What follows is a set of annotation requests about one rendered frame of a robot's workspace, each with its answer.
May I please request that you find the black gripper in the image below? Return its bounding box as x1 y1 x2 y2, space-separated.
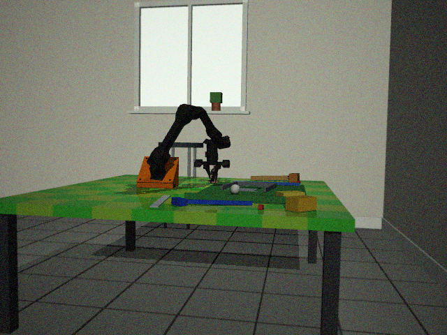
194 151 230 178

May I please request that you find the white ball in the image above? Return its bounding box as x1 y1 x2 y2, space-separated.
230 184 240 194

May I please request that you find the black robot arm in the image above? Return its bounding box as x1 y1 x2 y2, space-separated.
147 104 230 181

